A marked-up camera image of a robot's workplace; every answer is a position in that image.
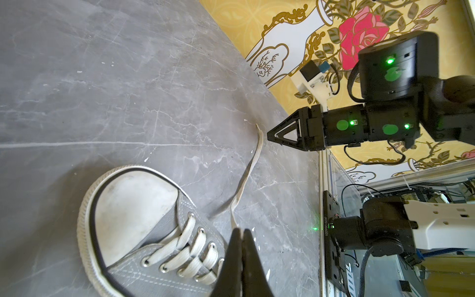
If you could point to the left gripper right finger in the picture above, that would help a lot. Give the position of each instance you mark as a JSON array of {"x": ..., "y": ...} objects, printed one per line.
[{"x": 254, "y": 282}]

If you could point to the grey canvas sneaker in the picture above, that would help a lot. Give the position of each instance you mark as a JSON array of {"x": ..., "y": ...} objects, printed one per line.
[{"x": 140, "y": 235}]

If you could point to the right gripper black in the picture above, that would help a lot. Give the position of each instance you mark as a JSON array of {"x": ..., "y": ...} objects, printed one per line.
[{"x": 352, "y": 125}]

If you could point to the white shoelace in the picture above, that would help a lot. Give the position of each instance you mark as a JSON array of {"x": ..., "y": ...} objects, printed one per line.
[{"x": 183, "y": 253}]

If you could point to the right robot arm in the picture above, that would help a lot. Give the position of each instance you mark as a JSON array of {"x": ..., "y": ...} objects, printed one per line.
[{"x": 407, "y": 68}]

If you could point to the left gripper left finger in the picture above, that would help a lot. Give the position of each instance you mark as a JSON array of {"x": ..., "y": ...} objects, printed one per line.
[{"x": 229, "y": 280}]

